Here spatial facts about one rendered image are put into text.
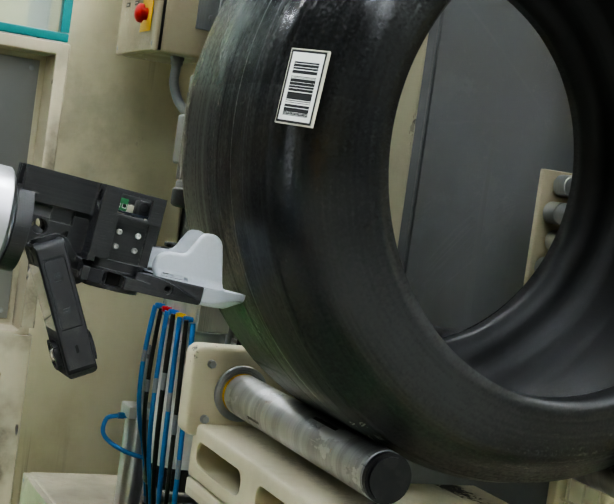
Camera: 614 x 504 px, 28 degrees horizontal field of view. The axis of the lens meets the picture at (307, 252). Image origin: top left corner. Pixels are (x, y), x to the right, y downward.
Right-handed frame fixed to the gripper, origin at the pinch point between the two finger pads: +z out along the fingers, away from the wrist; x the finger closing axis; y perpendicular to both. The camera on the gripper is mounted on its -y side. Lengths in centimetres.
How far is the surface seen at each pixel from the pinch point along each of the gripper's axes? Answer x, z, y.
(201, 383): 25.0, 9.5, -10.5
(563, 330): 14.1, 45.4, 4.7
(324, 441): -0.6, 12.1, -10.0
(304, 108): -11.1, -2.3, 16.6
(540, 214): 39, 56, 19
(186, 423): 25.1, 9.1, -15.0
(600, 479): -4.5, 39.9, -8.0
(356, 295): -11.7, 5.7, 3.6
